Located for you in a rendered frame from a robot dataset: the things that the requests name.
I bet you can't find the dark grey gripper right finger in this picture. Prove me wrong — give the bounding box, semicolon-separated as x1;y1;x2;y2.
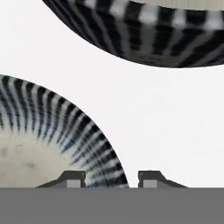
137;170;189;189

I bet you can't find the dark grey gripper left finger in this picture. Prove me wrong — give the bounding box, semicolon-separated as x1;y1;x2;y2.
35;170;87;189

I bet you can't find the small black-and-white striped bowl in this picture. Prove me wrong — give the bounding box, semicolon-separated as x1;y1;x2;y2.
0;74;130;189

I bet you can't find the large black-and-white striped bowl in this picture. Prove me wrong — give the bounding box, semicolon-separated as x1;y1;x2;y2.
42;0;224;69

